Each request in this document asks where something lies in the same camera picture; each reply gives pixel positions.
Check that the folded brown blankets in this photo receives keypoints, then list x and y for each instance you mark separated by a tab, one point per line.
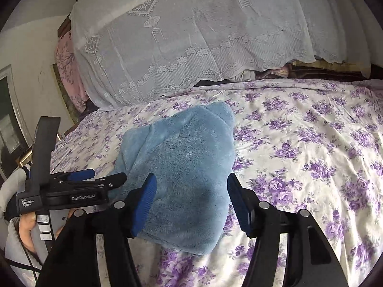
275	73

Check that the gold picture frame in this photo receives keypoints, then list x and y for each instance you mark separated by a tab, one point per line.
25	155

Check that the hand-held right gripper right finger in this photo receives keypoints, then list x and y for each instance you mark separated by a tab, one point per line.
238	206

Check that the white framed mirror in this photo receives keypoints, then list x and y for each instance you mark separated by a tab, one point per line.
9	119

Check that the pink floral cloth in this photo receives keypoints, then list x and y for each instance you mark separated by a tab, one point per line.
68	71

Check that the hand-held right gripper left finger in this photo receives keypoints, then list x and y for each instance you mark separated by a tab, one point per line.
145	206

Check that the blue fleece garment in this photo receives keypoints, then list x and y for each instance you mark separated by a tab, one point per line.
185	161

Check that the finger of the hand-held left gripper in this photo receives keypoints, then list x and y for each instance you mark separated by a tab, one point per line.
115	180
82	174

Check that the purple floral bedsheet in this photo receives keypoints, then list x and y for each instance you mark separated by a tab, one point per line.
299	155

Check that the person's left forearm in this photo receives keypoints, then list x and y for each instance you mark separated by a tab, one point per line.
15	254

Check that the white lace cover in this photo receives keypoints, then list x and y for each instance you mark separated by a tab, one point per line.
194	36

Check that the person's left hand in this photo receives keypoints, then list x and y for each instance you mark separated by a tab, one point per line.
28	230

